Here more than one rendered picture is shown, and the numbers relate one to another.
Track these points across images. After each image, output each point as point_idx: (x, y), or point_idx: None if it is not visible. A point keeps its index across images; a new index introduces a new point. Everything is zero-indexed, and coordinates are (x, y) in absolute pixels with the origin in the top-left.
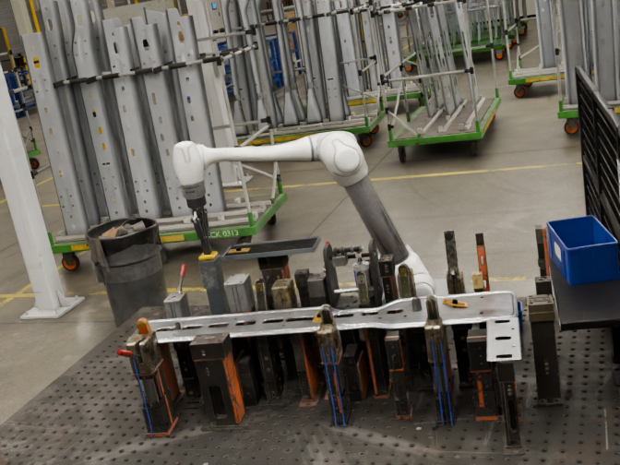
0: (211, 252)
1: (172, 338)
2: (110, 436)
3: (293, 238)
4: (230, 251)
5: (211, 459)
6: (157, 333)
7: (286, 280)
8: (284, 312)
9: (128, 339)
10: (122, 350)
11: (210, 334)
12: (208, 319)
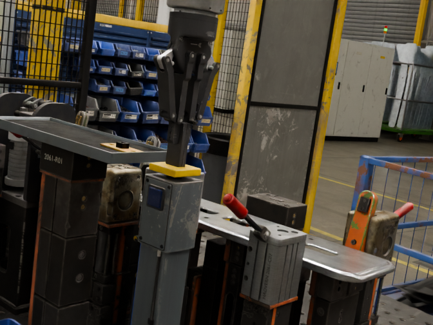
0: (166, 160)
1: (317, 236)
2: None
3: (20, 125)
4: (137, 151)
5: (305, 310)
6: (337, 250)
7: (109, 166)
8: (142, 197)
9: (391, 265)
10: (405, 204)
11: (270, 201)
12: (243, 232)
